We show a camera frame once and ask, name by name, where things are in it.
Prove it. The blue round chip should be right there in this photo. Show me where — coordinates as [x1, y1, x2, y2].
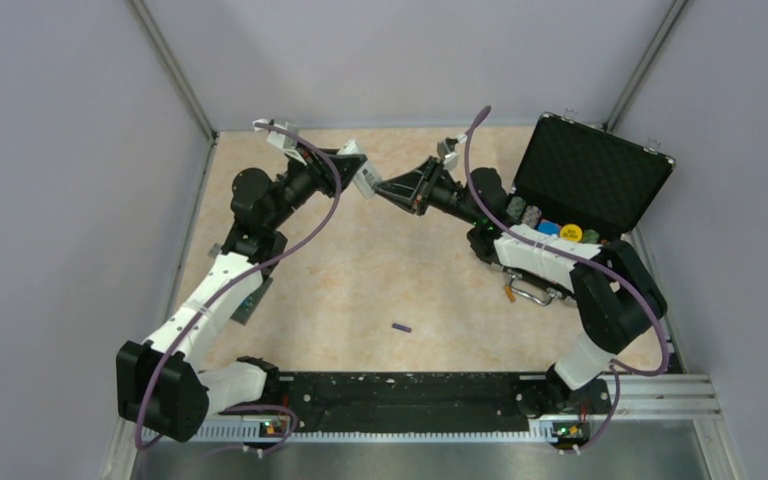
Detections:
[537, 220, 561, 236]

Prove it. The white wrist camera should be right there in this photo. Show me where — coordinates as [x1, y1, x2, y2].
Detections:
[437, 133, 467, 172]
[253, 119, 305, 162]

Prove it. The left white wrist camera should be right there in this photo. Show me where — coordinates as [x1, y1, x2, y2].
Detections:
[253, 119, 305, 162]

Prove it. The white remote control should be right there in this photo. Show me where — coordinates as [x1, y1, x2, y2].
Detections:
[338, 139, 383, 199]

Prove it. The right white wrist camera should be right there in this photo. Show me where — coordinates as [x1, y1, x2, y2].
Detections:
[437, 133, 467, 172]

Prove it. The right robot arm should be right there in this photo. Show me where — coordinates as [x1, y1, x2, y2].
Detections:
[359, 157, 667, 412]

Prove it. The orange battery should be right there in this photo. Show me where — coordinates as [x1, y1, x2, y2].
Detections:
[503, 285, 516, 303]

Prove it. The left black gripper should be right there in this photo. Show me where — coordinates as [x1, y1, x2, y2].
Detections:
[268, 139, 370, 230]

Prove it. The yellow round chip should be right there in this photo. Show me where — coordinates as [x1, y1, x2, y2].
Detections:
[559, 224, 584, 243]

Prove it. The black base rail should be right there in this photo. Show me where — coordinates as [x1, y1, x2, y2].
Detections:
[244, 372, 611, 442]

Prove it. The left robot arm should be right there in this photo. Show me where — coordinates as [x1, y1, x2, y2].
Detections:
[116, 142, 367, 448]

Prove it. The purple battery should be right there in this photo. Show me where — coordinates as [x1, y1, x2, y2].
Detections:
[392, 323, 412, 333]

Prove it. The black aluminium case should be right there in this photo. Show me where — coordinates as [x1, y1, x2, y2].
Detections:
[475, 111, 677, 314]

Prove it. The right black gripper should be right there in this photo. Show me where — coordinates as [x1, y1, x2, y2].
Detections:
[374, 157, 481, 227]

